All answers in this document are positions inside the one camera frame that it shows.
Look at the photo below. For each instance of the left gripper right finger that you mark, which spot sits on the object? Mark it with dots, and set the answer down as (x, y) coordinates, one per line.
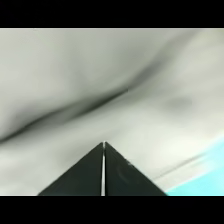
(128, 178)

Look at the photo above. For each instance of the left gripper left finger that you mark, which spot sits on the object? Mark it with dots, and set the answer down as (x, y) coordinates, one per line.
(83, 176)

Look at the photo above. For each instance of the white garment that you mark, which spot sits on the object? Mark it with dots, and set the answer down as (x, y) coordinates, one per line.
(100, 76)

